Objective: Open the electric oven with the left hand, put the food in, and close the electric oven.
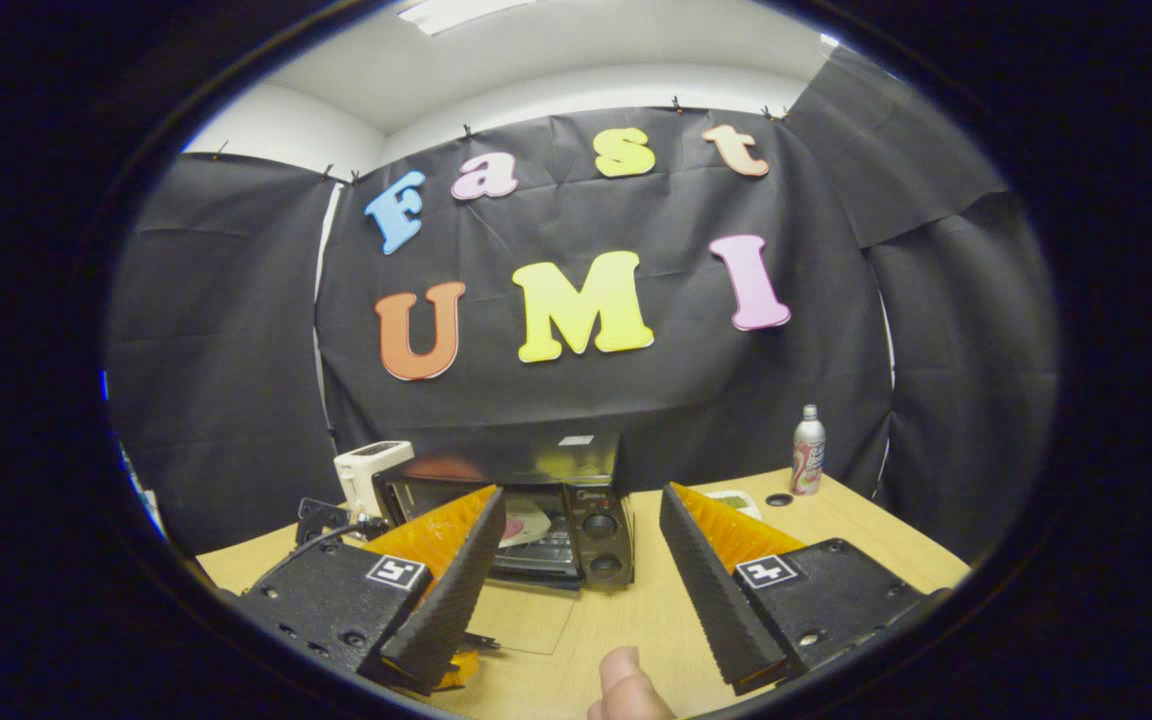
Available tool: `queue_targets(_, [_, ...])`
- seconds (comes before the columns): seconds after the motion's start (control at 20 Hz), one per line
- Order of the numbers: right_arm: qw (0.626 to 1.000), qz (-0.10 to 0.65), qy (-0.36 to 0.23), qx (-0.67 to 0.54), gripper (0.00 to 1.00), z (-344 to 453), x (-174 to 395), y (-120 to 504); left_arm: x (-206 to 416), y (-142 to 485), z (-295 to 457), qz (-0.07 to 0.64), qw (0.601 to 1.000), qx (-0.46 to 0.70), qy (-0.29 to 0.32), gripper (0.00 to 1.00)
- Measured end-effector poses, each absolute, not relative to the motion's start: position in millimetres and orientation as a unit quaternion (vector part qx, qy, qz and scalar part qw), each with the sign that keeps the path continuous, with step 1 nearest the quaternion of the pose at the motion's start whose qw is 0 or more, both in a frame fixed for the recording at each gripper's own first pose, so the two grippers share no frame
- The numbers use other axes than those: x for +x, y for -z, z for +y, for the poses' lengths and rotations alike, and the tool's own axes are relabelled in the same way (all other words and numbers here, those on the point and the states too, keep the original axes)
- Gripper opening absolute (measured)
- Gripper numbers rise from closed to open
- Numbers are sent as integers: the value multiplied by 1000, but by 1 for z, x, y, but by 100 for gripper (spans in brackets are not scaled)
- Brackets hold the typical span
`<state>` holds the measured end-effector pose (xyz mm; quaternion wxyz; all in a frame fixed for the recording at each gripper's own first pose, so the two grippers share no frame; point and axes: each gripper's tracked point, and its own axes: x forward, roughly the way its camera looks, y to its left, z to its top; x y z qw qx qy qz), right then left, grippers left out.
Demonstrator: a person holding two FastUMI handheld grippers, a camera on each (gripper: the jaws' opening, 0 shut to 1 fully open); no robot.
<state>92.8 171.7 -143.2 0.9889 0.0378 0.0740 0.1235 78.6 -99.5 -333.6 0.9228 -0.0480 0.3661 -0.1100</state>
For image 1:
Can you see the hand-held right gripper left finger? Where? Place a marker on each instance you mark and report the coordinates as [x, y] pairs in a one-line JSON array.
[[451, 595]]

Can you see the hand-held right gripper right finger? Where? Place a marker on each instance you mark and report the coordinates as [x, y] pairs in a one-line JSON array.
[[711, 590]]

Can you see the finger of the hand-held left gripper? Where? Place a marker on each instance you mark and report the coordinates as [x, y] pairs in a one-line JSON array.
[[461, 668]]

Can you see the pink meat slice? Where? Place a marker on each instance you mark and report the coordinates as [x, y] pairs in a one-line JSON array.
[[513, 531]]

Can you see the cream square food tray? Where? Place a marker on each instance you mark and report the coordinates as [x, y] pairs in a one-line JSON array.
[[533, 520]]

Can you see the black electric oven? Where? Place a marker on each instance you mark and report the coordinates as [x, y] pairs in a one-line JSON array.
[[596, 530]]

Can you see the white compartment food tray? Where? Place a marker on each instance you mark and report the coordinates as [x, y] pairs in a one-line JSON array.
[[736, 500]]

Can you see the white toaster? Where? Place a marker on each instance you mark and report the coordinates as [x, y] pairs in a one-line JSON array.
[[366, 475]]

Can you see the dark bottle cap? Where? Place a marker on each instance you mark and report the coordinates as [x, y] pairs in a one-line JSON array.
[[779, 499]]

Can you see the silver drink bottle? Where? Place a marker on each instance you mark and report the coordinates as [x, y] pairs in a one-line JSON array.
[[808, 455]]

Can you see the black backdrop cloth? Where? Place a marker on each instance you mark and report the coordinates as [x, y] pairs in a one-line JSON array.
[[236, 350]]

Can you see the ceiling light panel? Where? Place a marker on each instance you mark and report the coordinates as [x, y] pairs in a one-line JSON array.
[[456, 12]]

